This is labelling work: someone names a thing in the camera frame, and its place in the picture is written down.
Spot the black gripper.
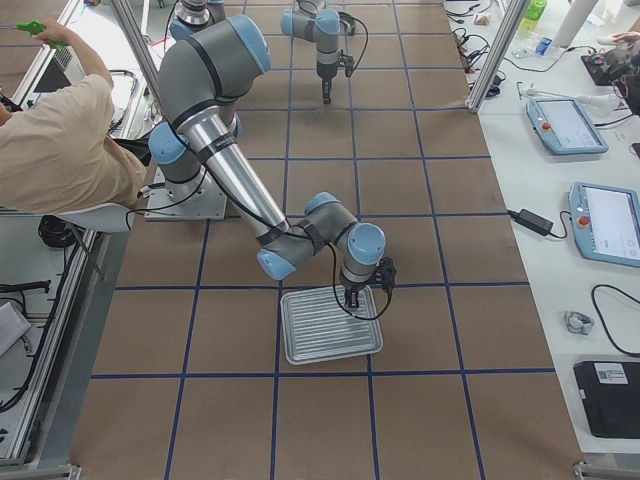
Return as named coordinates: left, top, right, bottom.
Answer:
left=340, top=259, right=375, bottom=308
left=317, top=70, right=337, bottom=95

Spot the silver ribbed metal tray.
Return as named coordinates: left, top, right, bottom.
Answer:
left=280, top=286, right=383, bottom=365

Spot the black power adapter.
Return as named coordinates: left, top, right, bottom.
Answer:
left=507, top=209, right=553, bottom=236

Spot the far teach pendant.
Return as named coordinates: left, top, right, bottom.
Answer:
left=526, top=98, right=609, bottom=156

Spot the teach pendant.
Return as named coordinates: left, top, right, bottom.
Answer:
left=526, top=98, right=609, bottom=156
left=568, top=182, right=639, bottom=268

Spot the white chair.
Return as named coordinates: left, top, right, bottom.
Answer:
left=53, top=203, right=131, bottom=280

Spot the near teach pendant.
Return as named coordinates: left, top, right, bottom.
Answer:
left=568, top=182, right=639, bottom=268

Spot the black laptop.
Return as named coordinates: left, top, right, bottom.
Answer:
left=573, top=361, right=639, bottom=439

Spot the person in beige shirt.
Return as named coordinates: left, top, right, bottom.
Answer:
left=1, top=20, right=146, bottom=214

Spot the aluminium frame post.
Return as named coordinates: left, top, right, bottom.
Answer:
left=466, top=0, right=529, bottom=113

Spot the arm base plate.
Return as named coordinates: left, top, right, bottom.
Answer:
left=144, top=167, right=227, bottom=221

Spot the green handled tool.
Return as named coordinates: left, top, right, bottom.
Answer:
left=1, top=20, right=68, bottom=50

